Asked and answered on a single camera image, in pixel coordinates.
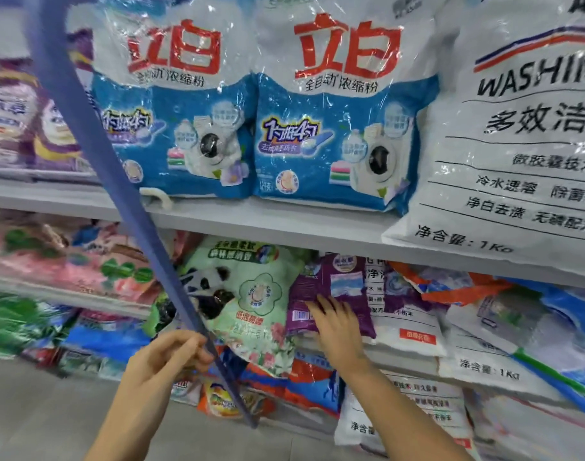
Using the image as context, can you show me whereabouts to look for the person's right forearm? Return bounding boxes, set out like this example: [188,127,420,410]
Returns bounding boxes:
[340,360,471,461]

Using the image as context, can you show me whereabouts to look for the person's left hand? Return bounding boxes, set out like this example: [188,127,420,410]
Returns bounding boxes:
[119,328,217,409]

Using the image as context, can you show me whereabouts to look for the person's right hand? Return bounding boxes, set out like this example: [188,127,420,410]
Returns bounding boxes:
[306,295,370,375]

